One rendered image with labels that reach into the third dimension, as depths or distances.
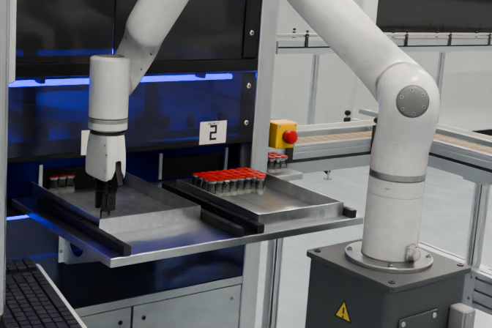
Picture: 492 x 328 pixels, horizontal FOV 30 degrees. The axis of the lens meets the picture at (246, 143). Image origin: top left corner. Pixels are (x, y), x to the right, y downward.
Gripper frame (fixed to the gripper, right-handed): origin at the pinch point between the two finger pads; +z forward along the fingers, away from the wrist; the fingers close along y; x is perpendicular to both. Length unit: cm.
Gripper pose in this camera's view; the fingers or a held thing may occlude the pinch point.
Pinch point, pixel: (105, 200)
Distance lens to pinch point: 203.0
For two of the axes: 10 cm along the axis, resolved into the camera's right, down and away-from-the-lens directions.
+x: 7.9, -0.7, 6.1
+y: 6.1, 2.0, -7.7
